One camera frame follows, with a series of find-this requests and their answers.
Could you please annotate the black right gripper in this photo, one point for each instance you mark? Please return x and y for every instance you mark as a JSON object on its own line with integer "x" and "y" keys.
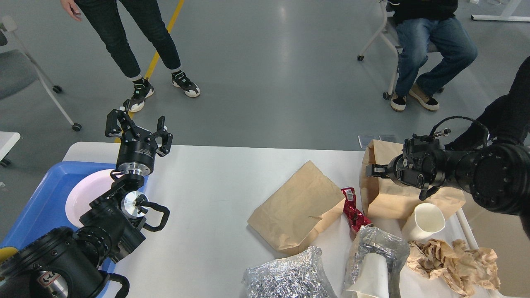
{"x": 421, "y": 165}

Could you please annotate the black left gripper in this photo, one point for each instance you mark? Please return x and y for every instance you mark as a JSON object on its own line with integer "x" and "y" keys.
{"x": 134, "y": 151}

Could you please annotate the brown paper bag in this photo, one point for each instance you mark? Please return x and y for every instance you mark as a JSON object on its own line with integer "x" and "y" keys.
{"x": 294, "y": 215}
{"x": 382, "y": 198}

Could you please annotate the pink plate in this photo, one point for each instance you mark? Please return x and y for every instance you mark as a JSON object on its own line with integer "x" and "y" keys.
{"x": 87, "y": 190}

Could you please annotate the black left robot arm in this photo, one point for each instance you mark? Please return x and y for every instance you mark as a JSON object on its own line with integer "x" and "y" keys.
{"x": 65, "y": 263}

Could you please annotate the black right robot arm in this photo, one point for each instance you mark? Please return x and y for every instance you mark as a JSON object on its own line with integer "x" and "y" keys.
{"x": 497, "y": 175}

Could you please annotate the red foil wrapper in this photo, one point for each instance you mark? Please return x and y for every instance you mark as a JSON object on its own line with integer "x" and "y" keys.
{"x": 356, "y": 219}

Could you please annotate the white paper cup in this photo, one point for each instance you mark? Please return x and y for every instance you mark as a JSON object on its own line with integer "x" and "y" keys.
{"x": 425, "y": 220}

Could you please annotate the foil bag with paper cup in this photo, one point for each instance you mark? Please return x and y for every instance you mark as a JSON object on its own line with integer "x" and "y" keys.
{"x": 374, "y": 265}

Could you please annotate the white plastic bin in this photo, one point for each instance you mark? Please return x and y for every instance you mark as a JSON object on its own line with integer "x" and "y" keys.
{"x": 504, "y": 234}

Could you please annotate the crumpled brown paper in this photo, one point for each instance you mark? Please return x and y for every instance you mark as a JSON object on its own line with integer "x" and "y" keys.
{"x": 461, "y": 268}

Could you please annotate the blue plastic tray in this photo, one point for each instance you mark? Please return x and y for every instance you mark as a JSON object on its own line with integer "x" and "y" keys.
{"x": 46, "y": 208}

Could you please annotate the grey office chair left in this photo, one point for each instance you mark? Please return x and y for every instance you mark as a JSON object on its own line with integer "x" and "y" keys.
{"x": 19, "y": 70}

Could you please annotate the crumpled aluminium foil bag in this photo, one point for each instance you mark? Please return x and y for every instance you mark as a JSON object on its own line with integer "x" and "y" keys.
{"x": 299, "y": 276}

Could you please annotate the white side table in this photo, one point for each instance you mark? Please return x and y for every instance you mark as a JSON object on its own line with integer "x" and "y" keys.
{"x": 7, "y": 141}

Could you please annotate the walking person dark clothes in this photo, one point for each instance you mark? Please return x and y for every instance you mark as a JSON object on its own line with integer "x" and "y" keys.
{"x": 507, "y": 118}

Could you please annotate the teal mug yellow inside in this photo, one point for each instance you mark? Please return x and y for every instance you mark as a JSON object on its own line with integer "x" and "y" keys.
{"x": 7, "y": 252}

